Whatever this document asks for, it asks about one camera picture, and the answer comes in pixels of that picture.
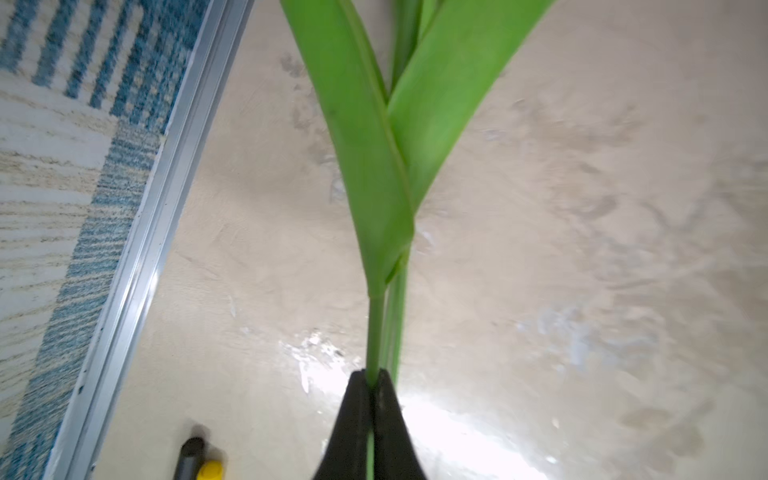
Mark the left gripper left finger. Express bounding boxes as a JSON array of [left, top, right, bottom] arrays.
[[313, 370, 372, 480]]

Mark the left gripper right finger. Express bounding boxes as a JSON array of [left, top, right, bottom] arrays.
[[373, 369, 427, 480]]

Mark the black marker pen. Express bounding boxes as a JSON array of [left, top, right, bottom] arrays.
[[173, 436, 206, 480]]

